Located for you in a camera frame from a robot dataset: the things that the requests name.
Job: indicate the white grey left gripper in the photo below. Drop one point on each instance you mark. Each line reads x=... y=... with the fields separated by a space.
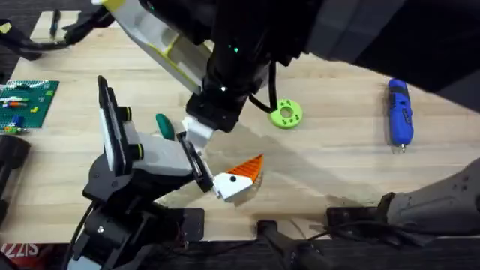
x=161 y=155

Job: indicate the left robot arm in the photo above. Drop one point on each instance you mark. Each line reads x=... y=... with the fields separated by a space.
x=112 y=232

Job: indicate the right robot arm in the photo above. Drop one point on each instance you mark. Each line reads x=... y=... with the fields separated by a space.
x=375 y=37

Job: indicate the blue electric screwdriver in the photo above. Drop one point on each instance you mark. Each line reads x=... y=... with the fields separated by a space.
x=400 y=120

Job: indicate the green disc with holes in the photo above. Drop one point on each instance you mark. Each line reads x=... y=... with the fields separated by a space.
x=295 y=120

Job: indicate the black upright left wrist plate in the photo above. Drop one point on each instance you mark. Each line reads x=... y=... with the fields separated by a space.
x=110 y=127

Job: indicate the green board with toy blocks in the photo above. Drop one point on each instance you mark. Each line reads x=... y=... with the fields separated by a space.
x=26 y=107

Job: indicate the black cylindrical object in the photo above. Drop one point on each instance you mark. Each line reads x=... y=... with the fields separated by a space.
x=11 y=157

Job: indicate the dark pen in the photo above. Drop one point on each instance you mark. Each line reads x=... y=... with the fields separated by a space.
x=55 y=24

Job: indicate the red printed box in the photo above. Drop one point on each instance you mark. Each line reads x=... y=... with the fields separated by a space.
x=22 y=255

